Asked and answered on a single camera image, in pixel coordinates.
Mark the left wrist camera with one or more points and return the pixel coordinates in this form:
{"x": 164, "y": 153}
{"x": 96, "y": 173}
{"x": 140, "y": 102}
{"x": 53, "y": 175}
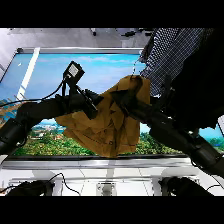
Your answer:
{"x": 74, "y": 71}

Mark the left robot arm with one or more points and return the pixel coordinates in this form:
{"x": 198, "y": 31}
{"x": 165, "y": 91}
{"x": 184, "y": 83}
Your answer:
{"x": 31, "y": 113}

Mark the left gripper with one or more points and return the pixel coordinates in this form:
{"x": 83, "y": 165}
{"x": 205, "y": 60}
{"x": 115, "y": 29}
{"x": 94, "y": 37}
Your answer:
{"x": 83, "y": 100}

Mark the black garment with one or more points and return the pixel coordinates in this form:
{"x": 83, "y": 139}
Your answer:
{"x": 203, "y": 83}

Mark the brown shirt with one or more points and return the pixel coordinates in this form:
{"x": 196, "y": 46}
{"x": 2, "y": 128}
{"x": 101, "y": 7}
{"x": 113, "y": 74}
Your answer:
{"x": 100, "y": 130}

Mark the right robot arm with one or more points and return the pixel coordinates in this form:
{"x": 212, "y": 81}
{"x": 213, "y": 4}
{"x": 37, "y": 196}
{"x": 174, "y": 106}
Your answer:
{"x": 180, "y": 136}

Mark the checked shirt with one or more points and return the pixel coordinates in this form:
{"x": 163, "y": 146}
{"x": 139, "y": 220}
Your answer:
{"x": 166, "y": 56}

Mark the clothes hanger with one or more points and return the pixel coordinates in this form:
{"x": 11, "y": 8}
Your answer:
{"x": 134, "y": 70}

